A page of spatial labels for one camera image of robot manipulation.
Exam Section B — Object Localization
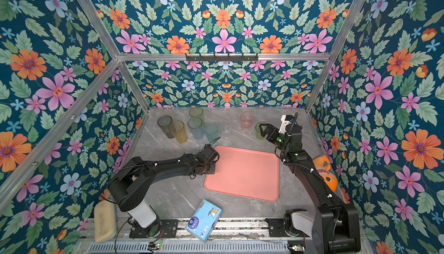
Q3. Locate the beige sponge block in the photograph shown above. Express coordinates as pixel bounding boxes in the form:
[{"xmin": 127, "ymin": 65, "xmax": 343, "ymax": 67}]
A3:
[{"xmin": 94, "ymin": 201, "xmax": 117, "ymax": 243}]

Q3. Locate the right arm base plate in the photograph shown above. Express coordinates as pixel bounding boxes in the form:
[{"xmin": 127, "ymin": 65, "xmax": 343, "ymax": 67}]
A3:
[{"xmin": 265, "ymin": 218, "xmax": 297, "ymax": 237}]

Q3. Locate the light green tall cup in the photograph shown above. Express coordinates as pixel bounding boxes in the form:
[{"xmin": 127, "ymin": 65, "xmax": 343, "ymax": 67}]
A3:
[{"xmin": 188, "ymin": 107, "xmax": 205, "ymax": 120}]

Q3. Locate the dark grey plastic cup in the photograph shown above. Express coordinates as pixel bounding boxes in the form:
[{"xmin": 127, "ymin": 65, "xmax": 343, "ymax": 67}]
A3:
[{"xmin": 157, "ymin": 115, "xmax": 174, "ymax": 138}]

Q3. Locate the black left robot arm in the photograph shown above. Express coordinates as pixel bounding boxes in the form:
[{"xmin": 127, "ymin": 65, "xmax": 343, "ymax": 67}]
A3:
[{"xmin": 108, "ymin": 144, "xmax": 220, "ymax": 230}]

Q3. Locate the orange fish plush toy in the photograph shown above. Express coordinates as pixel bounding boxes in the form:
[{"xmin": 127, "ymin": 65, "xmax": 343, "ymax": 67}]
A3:
[{"xmin": 313, "ymin": 155, "xmax": 338, "ymax": 192}]

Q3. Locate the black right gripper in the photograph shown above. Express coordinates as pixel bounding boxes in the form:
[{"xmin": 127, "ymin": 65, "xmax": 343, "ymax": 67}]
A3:
[{"xmin": 260, "ymin": 123, "xmax": 291, "ymax": 155}]

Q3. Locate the pink plastic tray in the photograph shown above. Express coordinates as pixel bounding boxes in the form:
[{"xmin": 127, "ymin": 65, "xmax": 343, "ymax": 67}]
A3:
[{"xmin": 204, "ymin": 145, "xmax": 279, "ymax": 202}]

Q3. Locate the blue transparent cup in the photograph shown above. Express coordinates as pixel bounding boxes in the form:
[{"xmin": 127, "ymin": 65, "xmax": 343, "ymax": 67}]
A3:
[{"xmin": 187, "ymin": 117, "xmax": 205, "ymax": 140}]

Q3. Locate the green short cup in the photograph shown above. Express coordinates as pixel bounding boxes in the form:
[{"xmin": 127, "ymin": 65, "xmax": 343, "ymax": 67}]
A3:
[{"xmin": 255, "ymin": 122, "xmax": 266, "ymax": 140}]

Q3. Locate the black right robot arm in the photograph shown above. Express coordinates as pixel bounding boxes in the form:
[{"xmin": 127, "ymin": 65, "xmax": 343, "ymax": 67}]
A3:
[{"xmin": 259, "ymin": 122, "xmax": 361, "ymax": 254}]

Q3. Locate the yellow plastic cup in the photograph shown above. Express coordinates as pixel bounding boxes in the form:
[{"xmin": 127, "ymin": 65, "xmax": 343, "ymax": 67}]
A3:
[{"xmin": 169, "ymin": 121, "xmax": 188, "ymax": 144}]

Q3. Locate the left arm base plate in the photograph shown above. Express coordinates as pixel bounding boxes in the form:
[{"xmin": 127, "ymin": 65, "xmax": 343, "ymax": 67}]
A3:
[{"xmin": 129, "ymin": 219, "xmax": 179, "ymax": 239}]

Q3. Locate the black hook rail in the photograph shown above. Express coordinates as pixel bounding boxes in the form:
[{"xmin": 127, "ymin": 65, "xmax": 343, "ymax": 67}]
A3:
[{"xmin": 185, "ymin": 54, "xmax": 259, "ymax": 62}]

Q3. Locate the teal frosted cup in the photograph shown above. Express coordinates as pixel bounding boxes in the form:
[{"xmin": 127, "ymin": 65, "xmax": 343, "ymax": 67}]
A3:
[{"xmin": 204, "ymin": 123, "xmax": 220, "ymax": 144}]

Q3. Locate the pink transparent cup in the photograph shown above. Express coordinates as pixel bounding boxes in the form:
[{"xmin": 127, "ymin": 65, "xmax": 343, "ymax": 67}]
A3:
[{"xmin": 239, "ymin": 112, "xmax": 254, "ymax": 130}]

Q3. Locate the clear transparent cup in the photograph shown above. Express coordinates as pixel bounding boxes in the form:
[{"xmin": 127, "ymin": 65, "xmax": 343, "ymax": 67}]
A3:
[{"xmin": 221, "ymin": 115, "xmax": 237, "ymax": 136}]

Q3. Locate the blue tissue pack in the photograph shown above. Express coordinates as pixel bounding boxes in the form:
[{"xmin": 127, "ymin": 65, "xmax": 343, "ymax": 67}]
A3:
[{"xmin": 186, "ymin": 200, "xmax": 222, "ymax": 242}]

